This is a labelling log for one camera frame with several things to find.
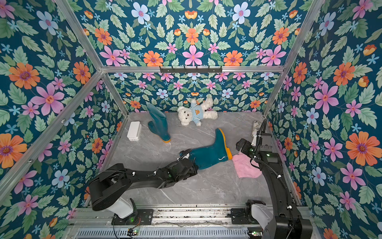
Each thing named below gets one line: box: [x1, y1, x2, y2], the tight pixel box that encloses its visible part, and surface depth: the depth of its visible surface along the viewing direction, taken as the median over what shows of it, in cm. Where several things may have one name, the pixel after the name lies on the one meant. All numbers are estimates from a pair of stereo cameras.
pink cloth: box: [231, 152, 263, 178], surface depth 90 cm
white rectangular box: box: [126, 120, 142, 142], surface depth 106 cm
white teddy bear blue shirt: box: [177, 97, 219, 127], surface depth 113 cm
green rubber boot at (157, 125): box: [146, 103, 172, 143], surface depth 88 cm
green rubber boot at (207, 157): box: [188, 127, 233, 170], surface depth 95 cm
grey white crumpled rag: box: [251, 120, 261, 138], surface depth 109 cm
